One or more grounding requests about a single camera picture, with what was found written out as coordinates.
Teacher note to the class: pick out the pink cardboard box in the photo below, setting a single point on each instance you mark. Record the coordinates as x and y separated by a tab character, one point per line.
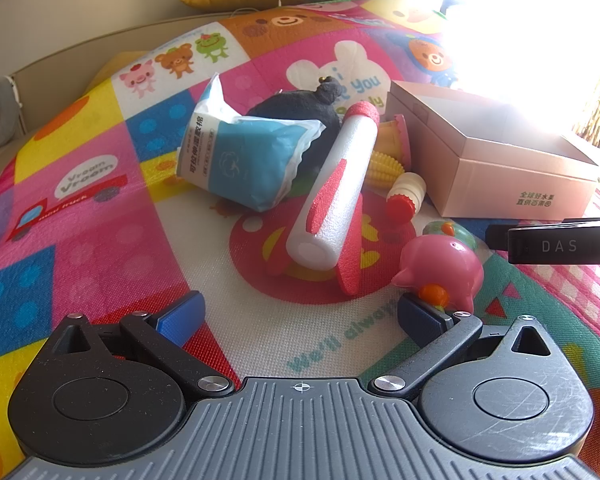
505	180

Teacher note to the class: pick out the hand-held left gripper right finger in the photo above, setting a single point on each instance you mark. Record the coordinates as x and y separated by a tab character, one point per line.
422	317

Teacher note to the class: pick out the yellow pink cake toy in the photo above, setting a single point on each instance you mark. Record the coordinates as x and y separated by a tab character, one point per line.
392	135

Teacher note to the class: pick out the colourful printed play mat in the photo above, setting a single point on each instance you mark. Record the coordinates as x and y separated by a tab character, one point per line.
105	240

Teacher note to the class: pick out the blue white cotton pad pack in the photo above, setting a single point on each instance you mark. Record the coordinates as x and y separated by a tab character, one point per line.
250	160

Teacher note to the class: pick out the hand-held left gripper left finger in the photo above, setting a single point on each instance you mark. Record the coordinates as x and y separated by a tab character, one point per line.
180	316

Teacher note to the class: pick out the black plush toy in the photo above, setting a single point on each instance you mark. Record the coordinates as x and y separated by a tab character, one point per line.
285	105

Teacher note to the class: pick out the green round toy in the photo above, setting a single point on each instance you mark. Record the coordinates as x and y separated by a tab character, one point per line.
460	232

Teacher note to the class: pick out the small white bottle red cap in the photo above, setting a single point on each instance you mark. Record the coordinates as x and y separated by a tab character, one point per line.
407	190

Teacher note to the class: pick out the pink pig toy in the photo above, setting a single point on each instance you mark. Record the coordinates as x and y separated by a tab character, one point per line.
440	265

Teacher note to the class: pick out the yellow toy corn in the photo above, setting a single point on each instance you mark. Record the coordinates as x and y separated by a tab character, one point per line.
382	167

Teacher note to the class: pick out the white foam rocket red fins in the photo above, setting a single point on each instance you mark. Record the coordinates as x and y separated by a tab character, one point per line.
340	160

